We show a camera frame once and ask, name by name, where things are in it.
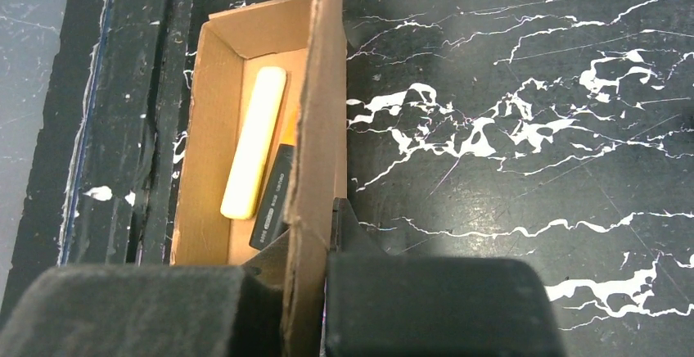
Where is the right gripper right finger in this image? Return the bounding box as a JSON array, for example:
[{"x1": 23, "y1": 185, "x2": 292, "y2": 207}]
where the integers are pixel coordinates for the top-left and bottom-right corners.
[{"x1": 325, "y1": 198, "x2": 566, "y2": 356}]

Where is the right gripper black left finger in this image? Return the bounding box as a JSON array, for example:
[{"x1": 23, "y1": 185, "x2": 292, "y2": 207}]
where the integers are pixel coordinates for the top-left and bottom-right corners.
[{"x1": 1, "y1": 235, "x2": 288, "y2": 356}]

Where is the orange black marker pen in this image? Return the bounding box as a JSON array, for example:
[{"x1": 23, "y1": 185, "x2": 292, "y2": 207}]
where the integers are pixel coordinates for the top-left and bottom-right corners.
[{"x1": 250, "y1": 109, "x2": 299, "y2": 251}]

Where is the pale yellow marker pen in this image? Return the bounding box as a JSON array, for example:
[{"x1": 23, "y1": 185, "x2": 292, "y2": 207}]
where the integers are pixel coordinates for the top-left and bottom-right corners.
[{"x1": 220, "y1": 66, "x2": 287, "y2": 219}]

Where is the brown cardboard box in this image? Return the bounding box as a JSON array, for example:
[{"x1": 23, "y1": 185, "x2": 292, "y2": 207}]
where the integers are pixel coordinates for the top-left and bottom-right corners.
[{"x1": 171, "y1": 0, "x2": 347, "y2": 356}]

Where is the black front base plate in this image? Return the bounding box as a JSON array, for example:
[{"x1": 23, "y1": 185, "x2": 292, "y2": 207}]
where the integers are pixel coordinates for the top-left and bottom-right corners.
[{"x1": 1, "y1": 0, "x2": 193, "y2": 322}]

